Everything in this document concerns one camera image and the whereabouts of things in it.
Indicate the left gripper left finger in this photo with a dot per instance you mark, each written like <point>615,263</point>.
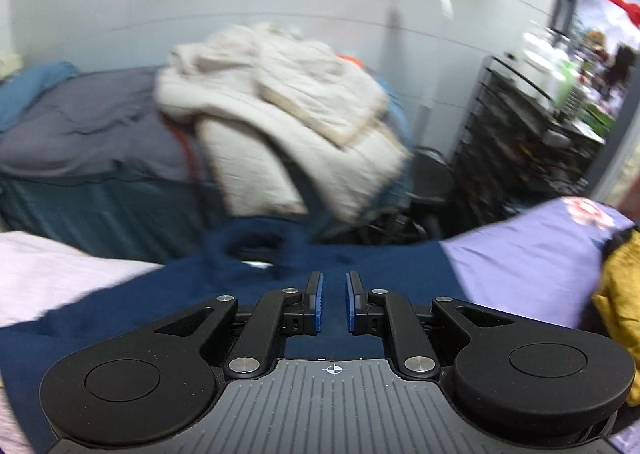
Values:
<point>264,328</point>

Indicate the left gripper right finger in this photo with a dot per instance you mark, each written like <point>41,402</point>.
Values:
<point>390,316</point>

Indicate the cream white padded coat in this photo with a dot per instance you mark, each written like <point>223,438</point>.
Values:
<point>258,98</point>

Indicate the yellow garment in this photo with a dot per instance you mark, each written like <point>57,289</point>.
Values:
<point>617,298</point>

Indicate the grey quilt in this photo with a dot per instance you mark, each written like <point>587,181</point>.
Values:
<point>100,123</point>

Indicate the blue pillow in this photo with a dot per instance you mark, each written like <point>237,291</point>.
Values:
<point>19,93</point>

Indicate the black wire rack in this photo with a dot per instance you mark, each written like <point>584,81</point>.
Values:
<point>513,153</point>

